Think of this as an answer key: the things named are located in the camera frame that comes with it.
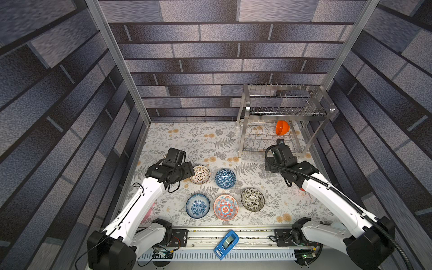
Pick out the white lattice pattern bowl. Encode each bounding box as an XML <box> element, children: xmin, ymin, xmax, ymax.
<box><xmin>190</xmin><ymin>165</ymin><xmax>210</xmax><ymax>185</ymax></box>

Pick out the orange bowl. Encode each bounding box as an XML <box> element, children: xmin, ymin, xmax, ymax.
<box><xmin>275</xmin><ymin>120</ymin><xmax>290</xmax><ymax>136</ymax></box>

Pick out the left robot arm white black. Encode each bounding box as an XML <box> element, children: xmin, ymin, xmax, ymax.
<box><xmin>85</xmin><ymin>148</ymin><xmax>195</xmax><ymax>270</ymax></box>

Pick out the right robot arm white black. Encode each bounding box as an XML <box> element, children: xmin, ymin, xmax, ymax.
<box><xmin>264</xmin><ymin>139</ymin><xmax>401</xmax><ymax>270</ymax></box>

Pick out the steel two-tier dish rack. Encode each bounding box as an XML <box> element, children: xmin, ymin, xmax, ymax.
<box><xmin>236</xmin><ymin>84</ymin><xmax>336</xmax><ymax>156</ymax></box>

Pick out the floral table mat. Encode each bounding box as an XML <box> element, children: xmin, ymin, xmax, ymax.
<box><xmin>135</xmin><ymin>122</ymin><xmax>337</xmax><ymax>227</ymax></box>

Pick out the blue floral rim bowl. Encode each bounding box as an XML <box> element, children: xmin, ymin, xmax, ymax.
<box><xmin>186</xmin><ymin>193</ymin><xmax>210</xmax><ymax>219</ymax></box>

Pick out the black white floral bowl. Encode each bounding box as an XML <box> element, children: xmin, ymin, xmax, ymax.
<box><xmin>241</xmin><ymin>188</ymin><xmax>265</xmax><ymax>212</ymax></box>

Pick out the blue dotted pattern bowl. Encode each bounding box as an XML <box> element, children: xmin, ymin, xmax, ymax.
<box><xmin>215</xmin><ymin>169</ymin><xmax>236</xmax><ymax>190</ymax></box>

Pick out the red blue floral bowl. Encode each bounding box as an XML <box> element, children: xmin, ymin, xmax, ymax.
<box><xmin>213</xmin><ymin>194</ymin><xmax>239</xmax><ymax>221</ymax></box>

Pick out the pink alarm clock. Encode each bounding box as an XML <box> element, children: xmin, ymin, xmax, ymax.
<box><xmin>141</xmin><ymin>202</ymin><xmax>156</xmax><ymax>225</ymax></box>

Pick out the blue handheld meter device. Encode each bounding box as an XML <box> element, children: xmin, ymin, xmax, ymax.
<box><xmin>214</xmin><ymin>230</ymin><xmax>240</xmax><ymax>260</ymax></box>

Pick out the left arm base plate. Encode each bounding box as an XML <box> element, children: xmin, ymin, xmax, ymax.
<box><xmin>166</xmin><ymin>229</ymin><xmax>189</xmax><ymax>248</ymax></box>

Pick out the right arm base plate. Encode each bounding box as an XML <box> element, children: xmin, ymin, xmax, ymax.
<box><xmin>269</xmin><ymin>228</ymin><xmax>320</xmax><ymax>248</ymax></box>

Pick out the aluminium rail frame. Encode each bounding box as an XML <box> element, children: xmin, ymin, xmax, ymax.
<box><xmin>84</xmin><ymin>225</ymin><xmax>379</xmax><ymax>270</ymax></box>

